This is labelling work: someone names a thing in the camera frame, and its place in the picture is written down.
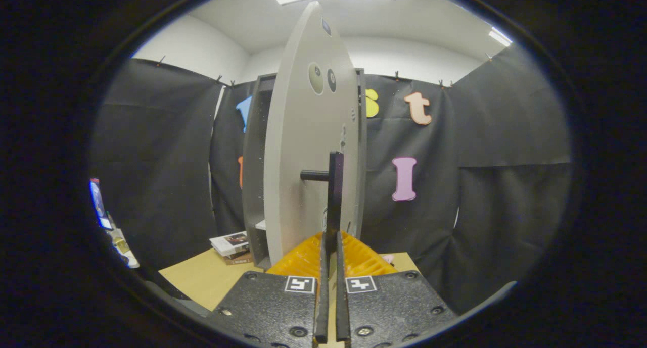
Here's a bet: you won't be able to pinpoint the blue white panel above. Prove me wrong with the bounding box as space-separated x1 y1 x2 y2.
89 179 113 231

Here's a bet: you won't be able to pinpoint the grey shoe cabinet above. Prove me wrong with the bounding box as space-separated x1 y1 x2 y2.
242 68 367 270

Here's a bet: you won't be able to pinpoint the small ceiling light panel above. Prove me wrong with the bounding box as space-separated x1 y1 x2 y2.
488 27 513 47

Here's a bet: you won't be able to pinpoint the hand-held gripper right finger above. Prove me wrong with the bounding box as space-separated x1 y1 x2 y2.
335 230 458 348

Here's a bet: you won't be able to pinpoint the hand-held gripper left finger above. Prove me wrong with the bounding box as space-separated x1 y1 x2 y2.
206 230 330 348

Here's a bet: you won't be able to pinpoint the pale cluttered items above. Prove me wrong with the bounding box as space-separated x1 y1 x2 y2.
106 212 141 269

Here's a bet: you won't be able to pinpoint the black backdrop cloth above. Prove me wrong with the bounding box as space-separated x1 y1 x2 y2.
90 55 574 316

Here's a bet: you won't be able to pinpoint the white book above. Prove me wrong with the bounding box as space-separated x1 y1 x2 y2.
210 231 251 256

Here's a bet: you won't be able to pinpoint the grey shoe cabinet door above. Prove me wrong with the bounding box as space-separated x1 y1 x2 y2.
263 1 360 265

